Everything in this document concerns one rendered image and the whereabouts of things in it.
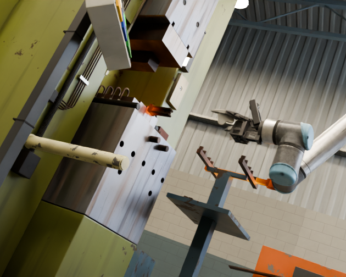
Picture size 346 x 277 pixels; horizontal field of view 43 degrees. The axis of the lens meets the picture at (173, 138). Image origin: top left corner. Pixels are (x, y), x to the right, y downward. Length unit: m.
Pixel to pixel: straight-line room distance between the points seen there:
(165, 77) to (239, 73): 8.72
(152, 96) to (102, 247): 0.87
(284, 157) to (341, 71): 9.40
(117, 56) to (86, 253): 0.72
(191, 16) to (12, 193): 1.11
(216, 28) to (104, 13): 1.39
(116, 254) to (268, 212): 7.71
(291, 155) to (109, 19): 0.72
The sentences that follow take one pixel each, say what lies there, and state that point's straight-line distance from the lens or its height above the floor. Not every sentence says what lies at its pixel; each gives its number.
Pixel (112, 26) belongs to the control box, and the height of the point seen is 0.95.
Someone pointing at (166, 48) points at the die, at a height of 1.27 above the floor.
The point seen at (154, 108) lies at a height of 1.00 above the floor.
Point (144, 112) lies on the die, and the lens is 1.87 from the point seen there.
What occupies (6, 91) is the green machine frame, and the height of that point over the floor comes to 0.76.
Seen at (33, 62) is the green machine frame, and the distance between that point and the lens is 1.76.
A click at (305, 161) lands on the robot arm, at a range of 1.66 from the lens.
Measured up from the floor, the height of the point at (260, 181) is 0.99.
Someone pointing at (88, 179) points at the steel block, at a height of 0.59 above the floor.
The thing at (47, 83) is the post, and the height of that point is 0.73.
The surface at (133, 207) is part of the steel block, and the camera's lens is 1.83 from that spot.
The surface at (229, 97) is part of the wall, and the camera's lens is 10.65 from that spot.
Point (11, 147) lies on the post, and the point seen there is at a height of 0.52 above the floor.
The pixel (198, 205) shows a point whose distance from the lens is 1.90.
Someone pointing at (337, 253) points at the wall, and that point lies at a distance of 9.21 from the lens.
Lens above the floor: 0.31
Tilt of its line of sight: 19 degrees up
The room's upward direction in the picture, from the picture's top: 23 degrees clockwise
